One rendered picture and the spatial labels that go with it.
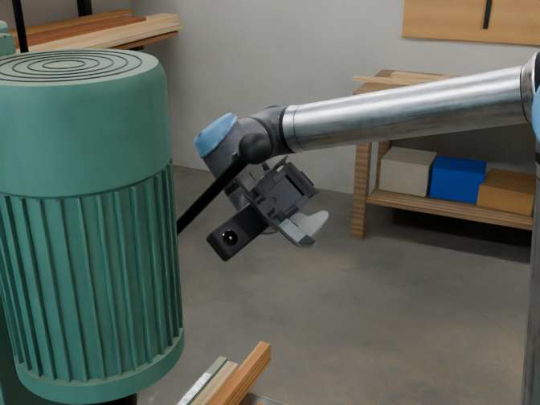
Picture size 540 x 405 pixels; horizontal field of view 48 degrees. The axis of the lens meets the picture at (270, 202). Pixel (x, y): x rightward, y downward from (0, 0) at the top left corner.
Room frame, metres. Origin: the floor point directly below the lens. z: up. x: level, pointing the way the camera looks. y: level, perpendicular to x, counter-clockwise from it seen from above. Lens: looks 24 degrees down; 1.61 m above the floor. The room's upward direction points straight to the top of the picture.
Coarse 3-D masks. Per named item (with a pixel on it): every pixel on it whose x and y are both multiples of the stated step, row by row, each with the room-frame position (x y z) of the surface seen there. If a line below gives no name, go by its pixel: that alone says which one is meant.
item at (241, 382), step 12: (264, 348) 0.88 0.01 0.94; (252, 360) 0.84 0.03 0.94; (264, 360) 0.87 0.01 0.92; (240, 372) 0.81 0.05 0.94; (252, 372) 0.83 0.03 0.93; (228, 384) 0.78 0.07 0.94; (240, 384) 0.79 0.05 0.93; (252, 384) 0.83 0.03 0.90; (216, 396) 0.75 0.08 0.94; (228, 396) 0.75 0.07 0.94; (240, 396) 0.79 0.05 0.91
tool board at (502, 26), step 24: (408, 0) 3.64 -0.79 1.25; (432, 0) 3.59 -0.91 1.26; (456, 0) 3.54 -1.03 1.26; (480, 0) 3.49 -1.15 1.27; (504, 0) 3.44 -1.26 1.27; (528, 0) 3.39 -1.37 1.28; (408, 24) 3.64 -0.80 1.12; (432, 24) 3.58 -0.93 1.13; (456, 24) 3.53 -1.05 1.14; (480, 24) 3.48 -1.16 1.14; (504, 24) 3.43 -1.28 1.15; (528, 24) 3.38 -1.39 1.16
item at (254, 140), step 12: (252, 132) 0.62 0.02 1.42; (240, 144) 0.61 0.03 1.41; (252, 144) 0.60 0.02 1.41; (264, 144) 0.60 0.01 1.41; (240, 156) 0.61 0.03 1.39; (252, 156) 0.60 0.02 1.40; (264, 156) 0.60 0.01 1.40; (228, 168) 0.62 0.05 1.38; (240, 168) 0.62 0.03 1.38; (216, 180) 0.63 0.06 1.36; (228, 180) 0.62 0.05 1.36; (204, 192) 0.64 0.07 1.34; (216, 192) 0.63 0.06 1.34; (192, 204) 0.65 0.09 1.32; (204, 204) 0.64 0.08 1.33; (192, 216) 0.64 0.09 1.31; (180, 228) 0.65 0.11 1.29
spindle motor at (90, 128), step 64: (0, 64) 0.54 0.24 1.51; (64, 64) 0.54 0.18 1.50; (128, 64) 0.54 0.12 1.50; (0, 128) 0.46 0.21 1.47; (64, 128) 0.45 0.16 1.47; (128, 128) 0.48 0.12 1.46; (0, 192) 0.46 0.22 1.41; (64, 192) 0.45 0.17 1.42; (128, 192) 0.48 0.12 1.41; (0, 256) 0.48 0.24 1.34; (64, 256) 0.45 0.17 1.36; (128, 256) 0.48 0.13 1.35; (64, 320) 0.46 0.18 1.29; (128, 320) 0.47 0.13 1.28; (64, 384) 0.45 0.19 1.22; (128, 384) 0.46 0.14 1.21
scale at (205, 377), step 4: (204, 376) 0.78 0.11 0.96; (208, 376) 0.78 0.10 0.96; (200, 380) 0.77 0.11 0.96; (204, 380) 0.77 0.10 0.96; (196, 384) 0.76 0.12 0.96; (200, 384) 0.76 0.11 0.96; (192, 388) 0.76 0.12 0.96; (196, 388) 0.76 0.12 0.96; (188, 392) 0.75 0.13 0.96; (192, 392) 0.75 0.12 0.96; (196, 392) 0.75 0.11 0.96; (184, 396) 0.74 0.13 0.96; (188, 396) 0.74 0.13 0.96; (192, 396) 0.74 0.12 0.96; (180, 400) 0.73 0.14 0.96; (184, 400) 0.73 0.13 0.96; (188, 400) 0.73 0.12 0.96; (180, 404) 0.72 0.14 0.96; (184, 404) 0.72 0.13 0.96
